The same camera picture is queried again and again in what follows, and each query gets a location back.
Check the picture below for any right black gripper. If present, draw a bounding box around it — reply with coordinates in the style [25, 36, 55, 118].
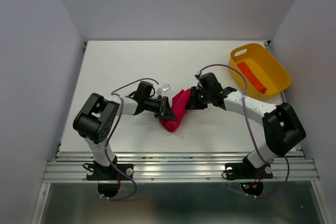
[184, 86, 212, 110]

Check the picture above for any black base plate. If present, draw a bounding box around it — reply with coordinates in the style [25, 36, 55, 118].
[222, 162, 273, 181]
[82, 163, 128, 181]

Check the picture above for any yellow plastic basket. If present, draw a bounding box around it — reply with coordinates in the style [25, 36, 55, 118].
[228, 43, 291, 101]

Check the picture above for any red t shirt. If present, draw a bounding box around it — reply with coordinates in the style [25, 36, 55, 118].
[160, 88, 191, 132]

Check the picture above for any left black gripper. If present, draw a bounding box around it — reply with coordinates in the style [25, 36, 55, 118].
[144, 95, 177, 122]

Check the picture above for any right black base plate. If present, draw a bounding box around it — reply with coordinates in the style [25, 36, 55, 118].
[222, 162, 273, 181]

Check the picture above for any orange rolled t shirt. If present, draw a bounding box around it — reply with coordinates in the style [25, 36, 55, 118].
[237, 62, 267, 94]

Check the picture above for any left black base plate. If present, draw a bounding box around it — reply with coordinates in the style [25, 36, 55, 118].
[82, 163, 128, 181]

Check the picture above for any aluminium rail frame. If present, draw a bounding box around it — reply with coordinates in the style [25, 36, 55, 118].
[32, 40, 333, 223]

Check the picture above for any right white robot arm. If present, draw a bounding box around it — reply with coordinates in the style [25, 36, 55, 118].
[186, 72, 306, 180]

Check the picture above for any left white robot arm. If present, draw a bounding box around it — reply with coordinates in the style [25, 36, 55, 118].
[72, 79, 177, 179]

